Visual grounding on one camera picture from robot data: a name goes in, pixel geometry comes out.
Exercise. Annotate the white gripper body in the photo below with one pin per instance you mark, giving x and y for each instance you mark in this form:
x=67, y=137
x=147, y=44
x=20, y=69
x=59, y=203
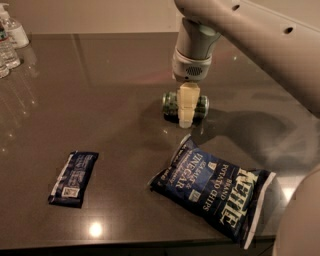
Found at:
x=190, y=68

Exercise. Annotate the small dark blue snack packet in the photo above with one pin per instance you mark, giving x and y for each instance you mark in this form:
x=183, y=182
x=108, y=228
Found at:
x=71, y=183

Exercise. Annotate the blue Kettle chips bag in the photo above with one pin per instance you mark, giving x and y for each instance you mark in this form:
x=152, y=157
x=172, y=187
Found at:
x=228, y=197

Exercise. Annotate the green soda can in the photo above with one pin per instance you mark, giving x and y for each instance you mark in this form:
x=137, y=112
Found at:
x=172, y=106

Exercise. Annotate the clear plastic water bottle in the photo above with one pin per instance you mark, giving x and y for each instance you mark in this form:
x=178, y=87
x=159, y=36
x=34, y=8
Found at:
x=7, y=52

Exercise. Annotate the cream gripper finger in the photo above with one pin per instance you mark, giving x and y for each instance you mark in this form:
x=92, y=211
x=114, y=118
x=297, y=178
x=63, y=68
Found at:
x=187, y=98

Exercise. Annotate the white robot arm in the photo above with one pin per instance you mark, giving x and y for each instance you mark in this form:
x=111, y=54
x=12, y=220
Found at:
x=288, y=50

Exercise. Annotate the white hand sanitizer bottle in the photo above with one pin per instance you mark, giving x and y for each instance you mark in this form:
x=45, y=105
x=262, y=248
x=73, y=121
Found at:
x=13, y=28

